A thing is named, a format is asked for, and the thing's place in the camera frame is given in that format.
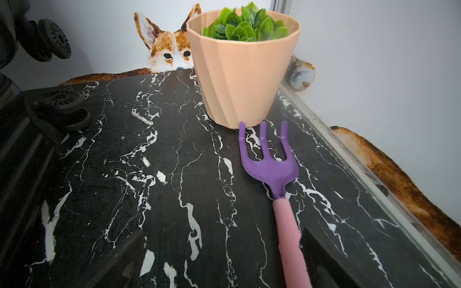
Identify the black hard-shell suitcase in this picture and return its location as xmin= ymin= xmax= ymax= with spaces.
xmin=1 ymin=1 xmax=91 ymax=277

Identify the purple pink garden fork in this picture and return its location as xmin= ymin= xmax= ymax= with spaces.
xmin=238 ymin=121 xmax=312 ymax=288

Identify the peach plastic flower pot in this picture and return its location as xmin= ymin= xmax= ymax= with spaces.
xmin=186 ymin=10 xmax=301 ymax=128

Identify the green artificial succulent plant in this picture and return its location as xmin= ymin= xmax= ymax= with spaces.
xmin=202 ymin=2 xmax=290 ymax=42

